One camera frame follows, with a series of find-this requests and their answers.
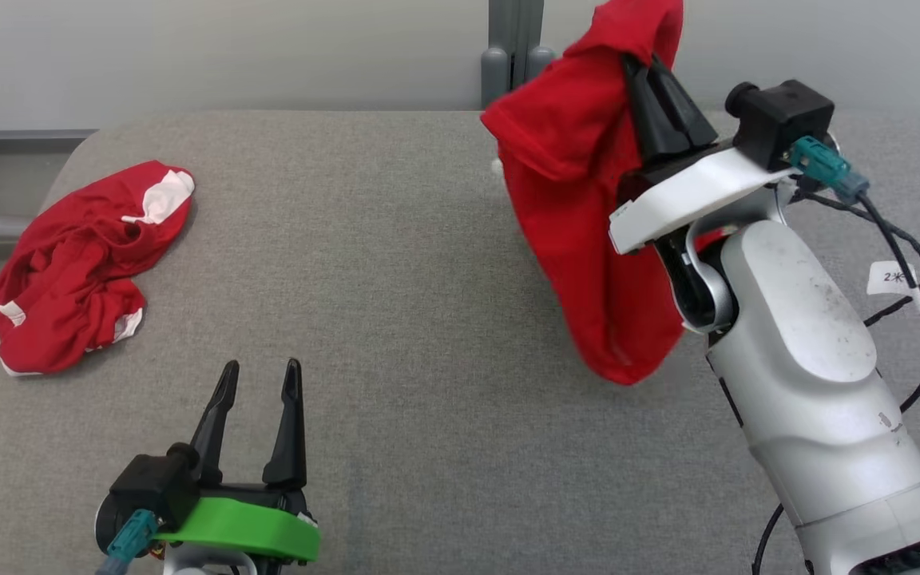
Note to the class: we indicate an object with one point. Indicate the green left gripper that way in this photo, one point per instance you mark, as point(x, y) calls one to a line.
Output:
point(252, 531)

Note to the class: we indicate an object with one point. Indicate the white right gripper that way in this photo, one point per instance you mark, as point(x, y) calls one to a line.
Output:
point(691, 192)

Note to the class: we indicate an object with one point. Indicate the red shirt with white sleeves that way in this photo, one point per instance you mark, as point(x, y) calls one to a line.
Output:
point(572, 200)

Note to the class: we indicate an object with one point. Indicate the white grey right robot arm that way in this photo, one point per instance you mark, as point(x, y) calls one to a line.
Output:
point(803, 359)

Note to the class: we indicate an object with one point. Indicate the crumpled red and white garment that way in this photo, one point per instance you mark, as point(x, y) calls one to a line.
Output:
point(69, 279)

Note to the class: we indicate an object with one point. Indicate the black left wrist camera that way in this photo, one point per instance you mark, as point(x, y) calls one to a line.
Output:
point(152, 487)

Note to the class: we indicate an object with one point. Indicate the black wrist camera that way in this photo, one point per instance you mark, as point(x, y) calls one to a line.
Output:
point(152, 487)
point(783, 116)

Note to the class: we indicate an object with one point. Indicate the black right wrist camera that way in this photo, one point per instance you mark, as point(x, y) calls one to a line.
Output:
point(783, 116)

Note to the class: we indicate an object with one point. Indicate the grey metal post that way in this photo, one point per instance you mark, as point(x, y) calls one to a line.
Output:
point(512, 48)

